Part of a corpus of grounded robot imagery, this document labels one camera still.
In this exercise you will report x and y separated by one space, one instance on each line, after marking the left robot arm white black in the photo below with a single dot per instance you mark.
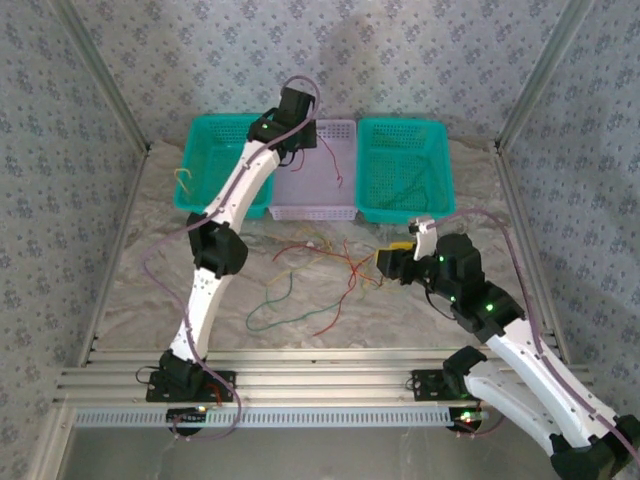
205 300

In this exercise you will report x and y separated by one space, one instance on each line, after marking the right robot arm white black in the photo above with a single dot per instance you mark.
530 365

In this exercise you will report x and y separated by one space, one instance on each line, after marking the lilac plastic basket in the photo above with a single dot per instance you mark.
315 192

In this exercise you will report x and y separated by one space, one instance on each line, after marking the marble pattern table sheet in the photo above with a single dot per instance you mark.
400 320

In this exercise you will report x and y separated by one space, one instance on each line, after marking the teal plastic basket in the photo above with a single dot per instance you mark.
210 165
400 160

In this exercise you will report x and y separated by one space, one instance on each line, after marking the black controller board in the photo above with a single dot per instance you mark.
465 419
185 416

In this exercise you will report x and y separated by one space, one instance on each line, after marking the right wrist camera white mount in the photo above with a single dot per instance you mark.
425 235

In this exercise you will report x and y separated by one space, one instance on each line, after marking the aluminium side rail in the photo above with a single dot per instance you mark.
516 200
129 205

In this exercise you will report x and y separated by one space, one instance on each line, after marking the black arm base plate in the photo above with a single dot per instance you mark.
425 385
222 382

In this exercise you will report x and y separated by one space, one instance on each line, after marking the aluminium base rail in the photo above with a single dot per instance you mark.
325 380

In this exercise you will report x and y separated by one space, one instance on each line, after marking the aluminium frame post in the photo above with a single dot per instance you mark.
103 75
541 75

